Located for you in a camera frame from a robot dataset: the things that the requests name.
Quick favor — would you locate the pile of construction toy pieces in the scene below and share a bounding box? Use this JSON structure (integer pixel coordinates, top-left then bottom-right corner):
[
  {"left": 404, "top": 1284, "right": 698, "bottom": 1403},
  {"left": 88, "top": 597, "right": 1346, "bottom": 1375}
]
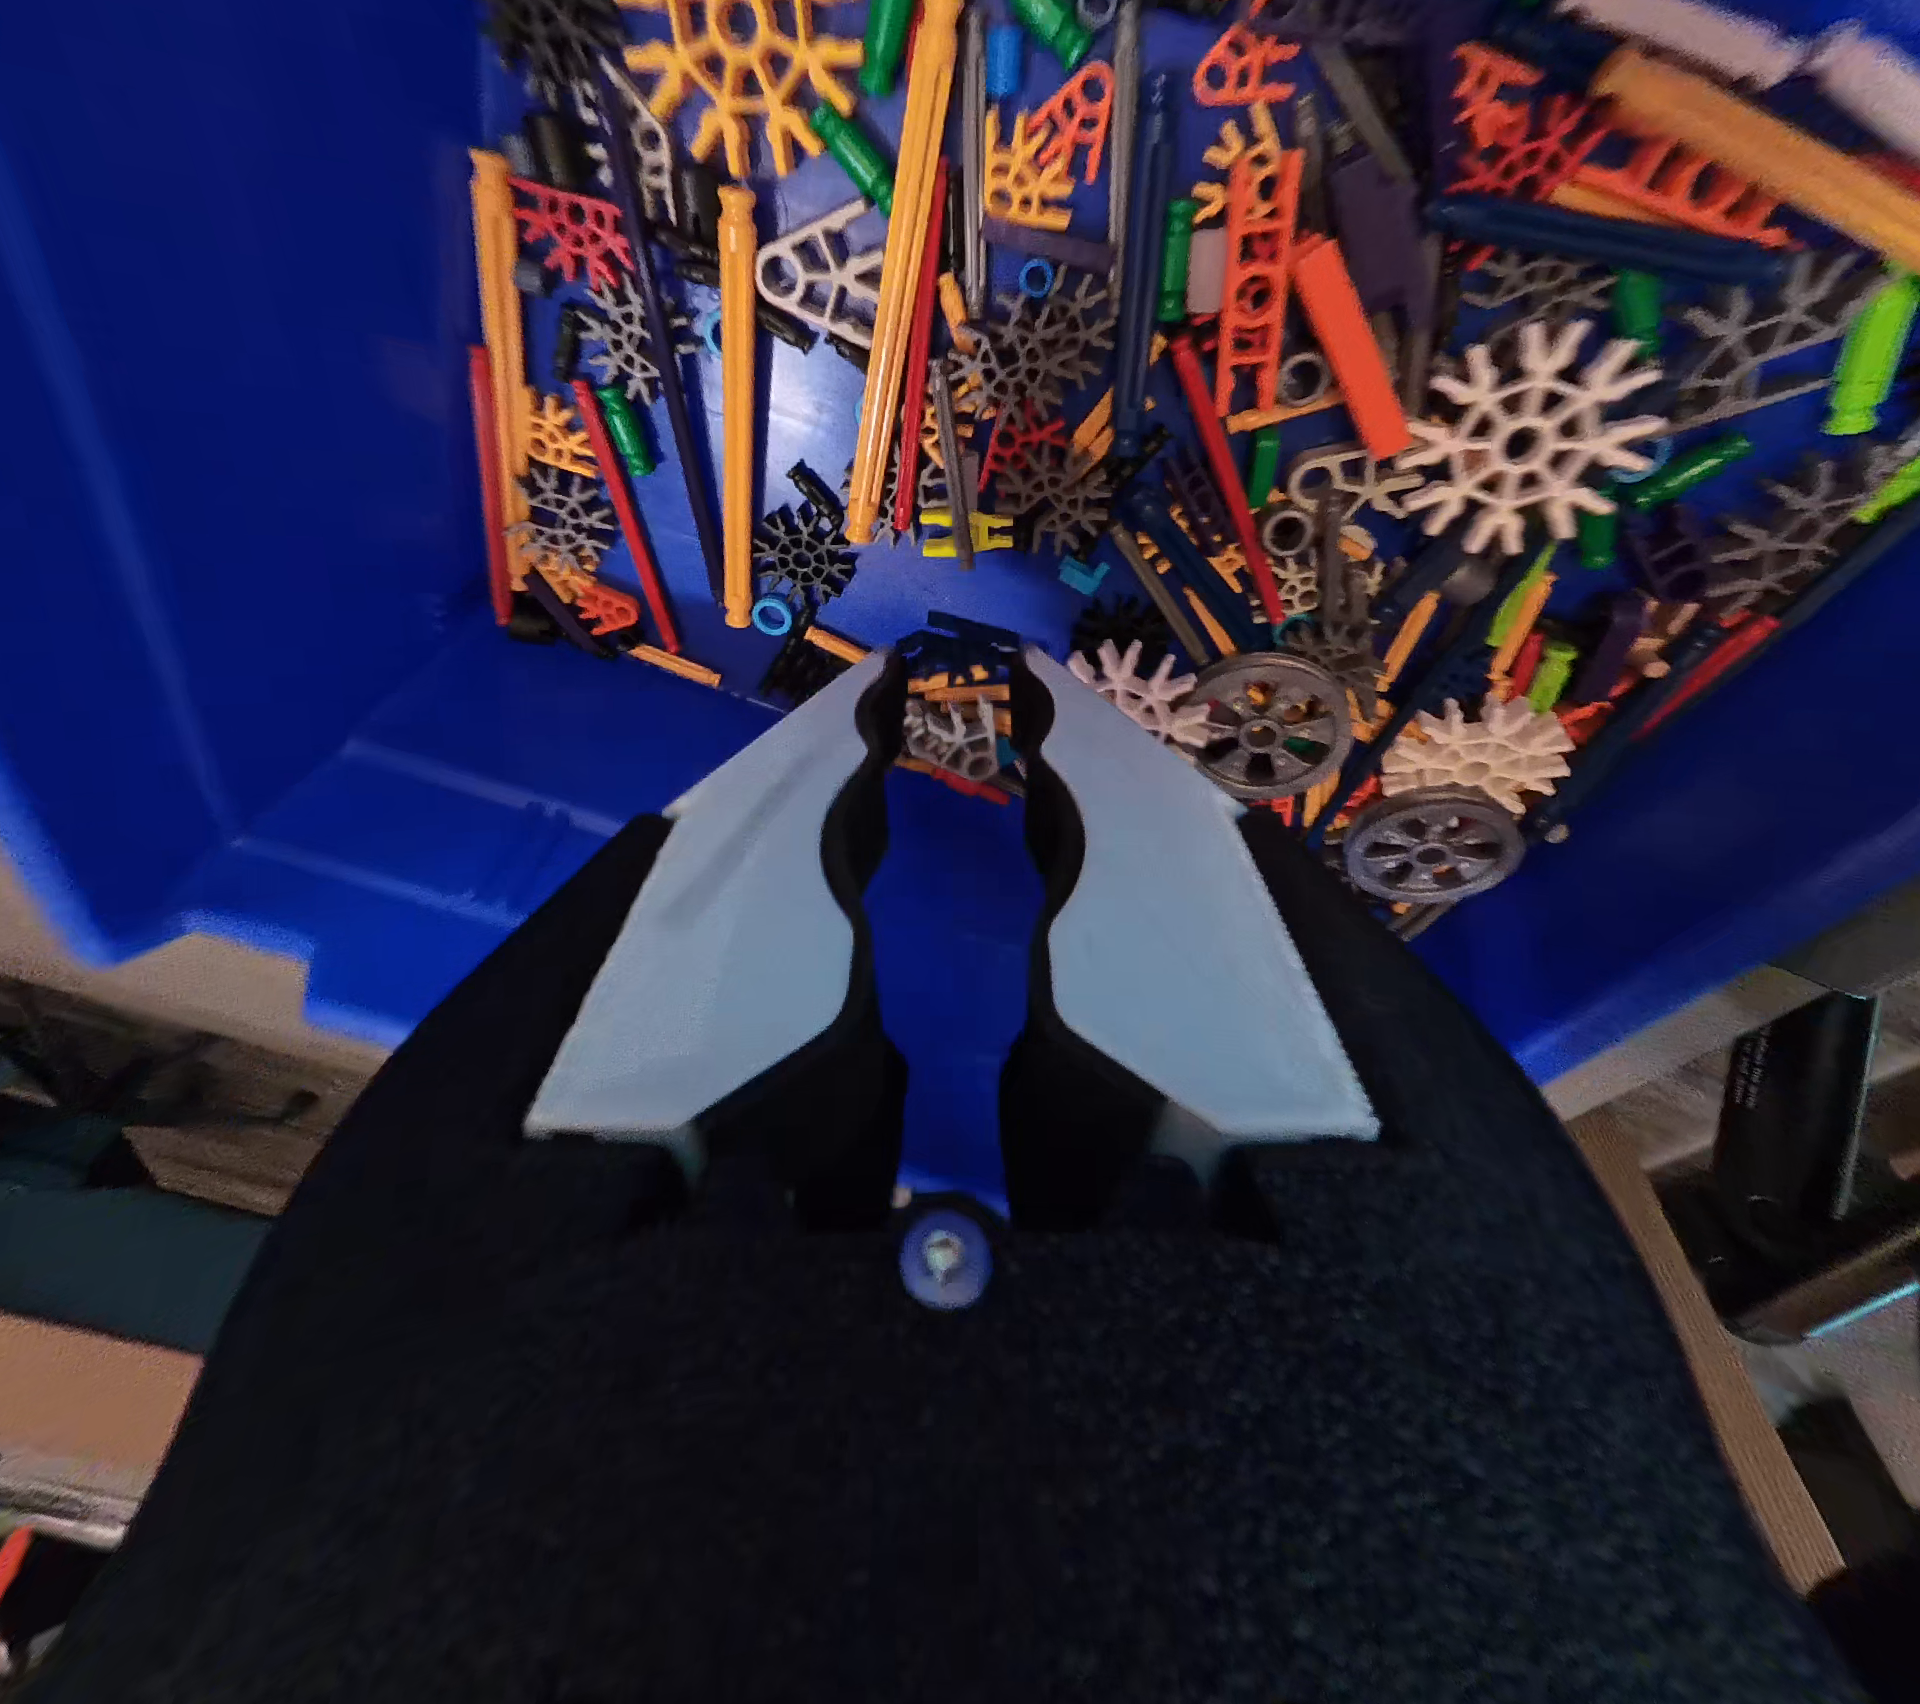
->
[{"left": 455, "top": 0, "right": 1920, "bottom": 913}]

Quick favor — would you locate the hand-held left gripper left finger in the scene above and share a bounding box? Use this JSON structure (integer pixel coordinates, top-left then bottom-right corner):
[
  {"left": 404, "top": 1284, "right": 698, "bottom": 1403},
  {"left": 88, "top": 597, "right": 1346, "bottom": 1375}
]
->
[{"left": 522, "top": 648, "right": 912, "bottom": 1235}]

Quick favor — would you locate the blue tagged plastic bin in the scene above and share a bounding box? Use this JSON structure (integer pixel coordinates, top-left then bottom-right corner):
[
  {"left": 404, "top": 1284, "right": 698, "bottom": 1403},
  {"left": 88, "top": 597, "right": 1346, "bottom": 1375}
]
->
[{"left": 0, "top": 0, "right": 1920, "bottom": 1213}]

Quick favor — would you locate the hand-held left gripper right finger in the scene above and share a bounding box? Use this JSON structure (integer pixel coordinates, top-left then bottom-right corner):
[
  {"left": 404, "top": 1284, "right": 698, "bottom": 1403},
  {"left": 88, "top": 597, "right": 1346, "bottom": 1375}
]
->
[{"left": 997, "top": 646, "right": 1382, "bottom": 1235}]

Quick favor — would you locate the black metal bracket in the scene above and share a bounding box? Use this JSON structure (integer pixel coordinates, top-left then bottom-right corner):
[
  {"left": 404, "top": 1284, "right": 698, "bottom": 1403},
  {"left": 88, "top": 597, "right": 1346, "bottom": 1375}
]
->
[{"left": 1709, "top": 991, "right": 1883, "bottom": 1338}]

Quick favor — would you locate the cardboard box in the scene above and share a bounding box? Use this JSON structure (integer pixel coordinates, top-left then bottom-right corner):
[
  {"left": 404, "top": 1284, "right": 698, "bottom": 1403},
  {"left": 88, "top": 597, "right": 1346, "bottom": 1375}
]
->
[{"left": 0, "top": 1306, "right": 203, "bottom": 1512}]

